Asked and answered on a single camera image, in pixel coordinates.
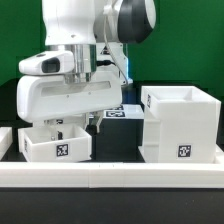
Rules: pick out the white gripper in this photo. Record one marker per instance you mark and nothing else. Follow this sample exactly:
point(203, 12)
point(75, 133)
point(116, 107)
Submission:
point(49, 97)

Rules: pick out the white drawer tray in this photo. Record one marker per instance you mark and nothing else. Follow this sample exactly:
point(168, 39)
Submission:
point(79, 120)
point(37, 146)

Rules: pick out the white drawer cabinet box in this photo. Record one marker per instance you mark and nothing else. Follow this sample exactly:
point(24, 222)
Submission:
point(180, 124)

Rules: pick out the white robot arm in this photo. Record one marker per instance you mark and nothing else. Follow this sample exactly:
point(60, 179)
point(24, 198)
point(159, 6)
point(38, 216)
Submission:
point(80, 25)

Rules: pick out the white marker sheet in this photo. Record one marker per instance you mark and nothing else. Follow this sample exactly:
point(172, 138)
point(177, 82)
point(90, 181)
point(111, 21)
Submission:
point(124, 111)

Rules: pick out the white front fence rail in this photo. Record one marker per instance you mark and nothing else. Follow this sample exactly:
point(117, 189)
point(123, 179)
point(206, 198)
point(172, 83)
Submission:
point(111, 175)

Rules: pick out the white fence rail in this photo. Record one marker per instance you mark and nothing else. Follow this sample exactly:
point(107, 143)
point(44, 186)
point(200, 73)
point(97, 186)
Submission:
point(111, 175)
point(5, 140)
point(219, 156)

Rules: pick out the white left fence rail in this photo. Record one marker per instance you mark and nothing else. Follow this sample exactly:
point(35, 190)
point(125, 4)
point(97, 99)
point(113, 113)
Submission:
point(5, 140)

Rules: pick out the white right fence rail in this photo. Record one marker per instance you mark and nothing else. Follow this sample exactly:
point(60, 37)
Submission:
point(219, 156)

